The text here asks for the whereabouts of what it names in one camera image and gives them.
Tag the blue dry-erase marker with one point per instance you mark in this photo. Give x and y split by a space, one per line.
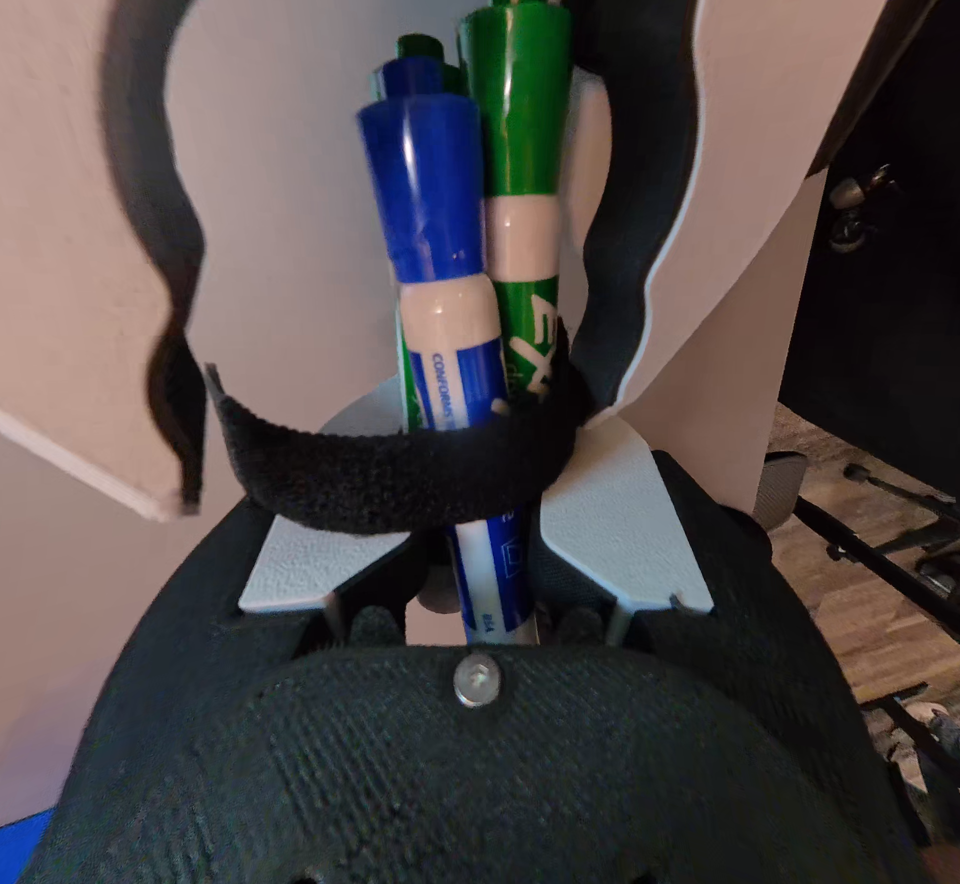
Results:
427 186

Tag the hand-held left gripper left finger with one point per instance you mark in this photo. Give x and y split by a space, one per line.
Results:
315 569

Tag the black chair base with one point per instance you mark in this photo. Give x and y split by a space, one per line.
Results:
862 554

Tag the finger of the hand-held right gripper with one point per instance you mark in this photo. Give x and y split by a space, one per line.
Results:
52 224
750 74

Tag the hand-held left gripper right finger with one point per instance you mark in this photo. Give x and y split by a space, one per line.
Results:
622 524

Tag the blue plastic bin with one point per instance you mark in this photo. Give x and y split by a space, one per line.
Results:
19 846

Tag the green dry-erase marker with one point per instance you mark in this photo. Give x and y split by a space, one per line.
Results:
414 374
517 96

